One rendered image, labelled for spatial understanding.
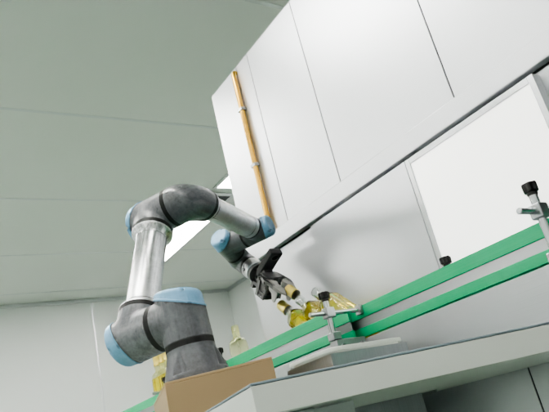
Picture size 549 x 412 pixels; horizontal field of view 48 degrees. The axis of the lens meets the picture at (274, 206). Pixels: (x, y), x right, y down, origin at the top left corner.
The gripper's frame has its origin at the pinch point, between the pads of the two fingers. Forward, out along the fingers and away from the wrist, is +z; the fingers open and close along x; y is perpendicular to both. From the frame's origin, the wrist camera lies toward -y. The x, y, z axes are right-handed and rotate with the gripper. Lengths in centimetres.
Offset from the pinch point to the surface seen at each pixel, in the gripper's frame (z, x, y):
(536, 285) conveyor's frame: 82, 6, -38
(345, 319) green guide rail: 34.0, 6.2, -7.4
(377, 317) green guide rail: 42.6, 3.8, -11.9
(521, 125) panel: 57, -12, -66
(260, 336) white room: -433, -308, 278
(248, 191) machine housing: -57, -15, -16
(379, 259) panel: 23.2, -12.0, -19.4
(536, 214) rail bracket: 84, 16, -53
